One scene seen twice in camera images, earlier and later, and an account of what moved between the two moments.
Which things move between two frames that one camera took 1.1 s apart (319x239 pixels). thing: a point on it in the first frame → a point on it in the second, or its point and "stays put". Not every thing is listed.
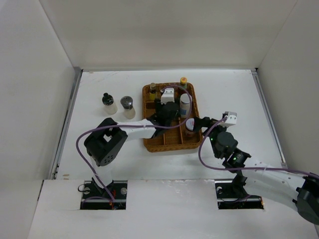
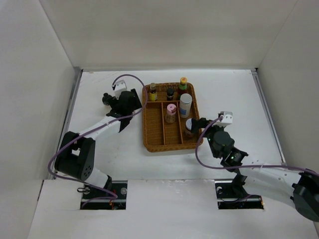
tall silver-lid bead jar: x=184 y=105 stays put
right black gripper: x=205 y=122 stays put
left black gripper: x=158 y=105 → x=136 y=105
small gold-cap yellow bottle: x=152 y=91 stays put
